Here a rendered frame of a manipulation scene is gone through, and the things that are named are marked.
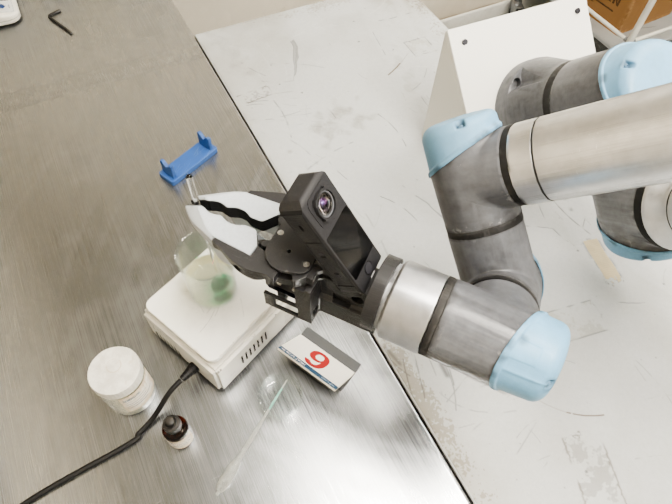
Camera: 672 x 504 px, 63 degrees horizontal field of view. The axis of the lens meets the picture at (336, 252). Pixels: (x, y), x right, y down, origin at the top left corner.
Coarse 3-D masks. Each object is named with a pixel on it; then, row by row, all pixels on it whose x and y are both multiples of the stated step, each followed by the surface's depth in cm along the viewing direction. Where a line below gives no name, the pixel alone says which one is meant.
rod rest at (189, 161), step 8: (200, 136) 89; (200, 144) 91; (208, 144) 89; (192, 152) 90; (200, 152) 90; (208, 152) 90; (216, 152) 91; (160, 160) 85; (176, 160) 89; (184, 160) 89; (192, 160) 89; (200, 160) 89; (168, 168) 85; (176, 168) 88; (184, 168) 88; (192, 168) 88; (160, 176) 88; (168, 176) 87; (176, 176) 87; (184, 176) 88; (176, 184) 87
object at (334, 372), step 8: (288, 344) 70; (296, 344) 71; (304, 344) 72; (296, 352) 69; (304, 352) 70; (312, 352) 71; (320, 352) 72; (304, 360) 68; (312, 360) 69; (320, 360) 70; (328, 360) 71; (320, 368) 68; (328, 368) 69; (336, 368) 70; (344, 368) 71; (328, 376) 67; (336, 376) 68; (344, 376) 69; (336, 384) 67
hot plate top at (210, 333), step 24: (168, 288) 67; (240, 288) 68; (264, 288) 68; (168, 312) 65; (192, 312) 65; (216, 312) 66; (240, 312) 66; (264, 312) 66; (192, 336) 64; (216, 336) 64; (240, 336) 64; (216, 360) 63
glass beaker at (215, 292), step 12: (192, 240) 63; (204, 240) 64; (180, 252) 62; (192, 252) 64; (204, 252) 66; (180, 264) 62; (192, 276) 59; (216, 276) 60; (228, 276) 62; (192, 288) 62; (204, 288) 61; (216, 288) 62; (228, 288) 64; (204, 300) 64; (216, 300) 64; (228, 300) 66
